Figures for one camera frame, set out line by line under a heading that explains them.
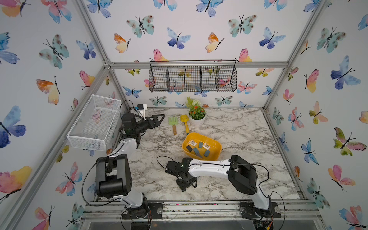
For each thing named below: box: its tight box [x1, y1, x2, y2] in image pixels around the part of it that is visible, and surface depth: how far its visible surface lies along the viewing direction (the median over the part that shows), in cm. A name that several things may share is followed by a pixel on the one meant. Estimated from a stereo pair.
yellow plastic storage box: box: [182, 132, 222, 161], surface depth 98 cm
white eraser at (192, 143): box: [187, 139, 197, 147], surface depth 101 cm
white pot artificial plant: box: [185, 96, 207, 128], surface depth 103 cm
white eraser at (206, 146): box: [201, 142, 211, 151], surface depth 99 cm
